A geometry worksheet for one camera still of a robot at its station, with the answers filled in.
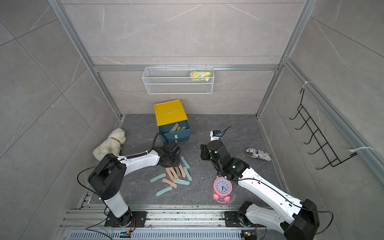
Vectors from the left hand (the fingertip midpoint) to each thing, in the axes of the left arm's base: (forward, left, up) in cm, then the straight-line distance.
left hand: (178, 160), depth 92 cm
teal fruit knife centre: (-8, -6, -2) cm, 10 cm away
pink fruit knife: (-13, +5, -3) cm, 14 cm away
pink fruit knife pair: (-8, +3, -2) cm, 8 cm away
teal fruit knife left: (-9, +11, -2) cm, 14 cm away
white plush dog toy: (+9, +42, +6) cm, 43 cm away
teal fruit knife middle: (-13, -2, -3) cm, 13 cm away
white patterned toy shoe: (+2, -51, +1) cm, 51 cm away
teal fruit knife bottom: (-18, +8, -3) cm, 19 cm away
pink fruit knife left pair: (-8, +5, -2) cm, 10 cm away
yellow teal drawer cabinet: (+15, +2, +20) cm, 25 cm away
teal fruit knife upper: (-1, -4, -2) cm, 5 cm away
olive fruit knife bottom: (-7, 0, -2) cm, 7 cm away
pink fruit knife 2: (-6, -2, -2) cm, 7 cm away
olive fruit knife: (+15, +2, +14) cm, 21 cm away
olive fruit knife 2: (+15, -1, +14) cm, 20 cm away
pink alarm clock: (-18, -25, 0) cm, 31 cm away
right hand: (-2, -16, +19) cm, 25 cm away
